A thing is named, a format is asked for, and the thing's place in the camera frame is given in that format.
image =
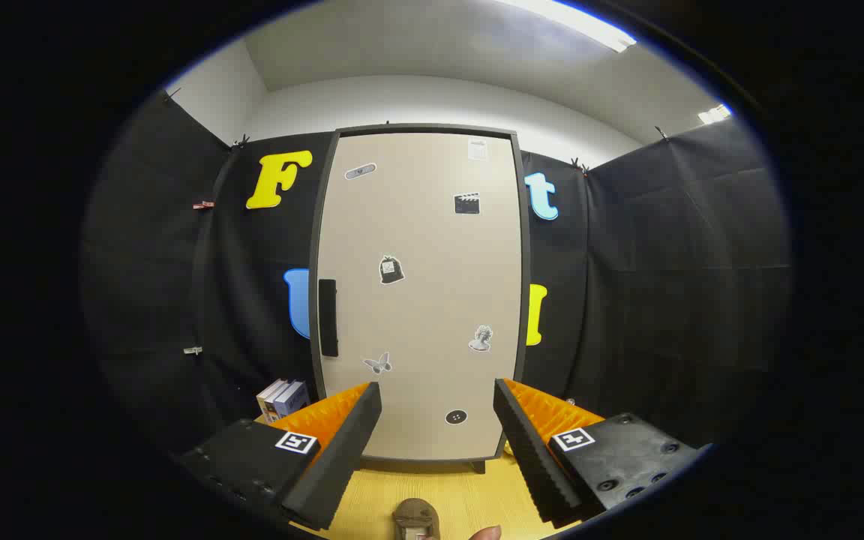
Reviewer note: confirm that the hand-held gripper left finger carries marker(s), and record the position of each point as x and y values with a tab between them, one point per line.
342	457

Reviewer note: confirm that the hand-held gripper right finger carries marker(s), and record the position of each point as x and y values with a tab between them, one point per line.
533	457

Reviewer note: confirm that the brown fuzzy shoe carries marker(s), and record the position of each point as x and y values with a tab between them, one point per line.
417	517

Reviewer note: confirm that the beige shoe cabinet door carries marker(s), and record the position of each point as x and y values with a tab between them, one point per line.
424	300

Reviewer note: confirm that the grey shoe cabinet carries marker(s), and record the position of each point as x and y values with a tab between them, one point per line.
526	262

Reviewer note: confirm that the blue cover book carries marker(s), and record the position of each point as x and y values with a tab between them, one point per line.
293	397

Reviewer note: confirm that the black backdrop cloth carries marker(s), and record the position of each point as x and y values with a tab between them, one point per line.
664	262

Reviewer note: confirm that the small ceiling light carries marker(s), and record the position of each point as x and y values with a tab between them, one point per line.
714	114

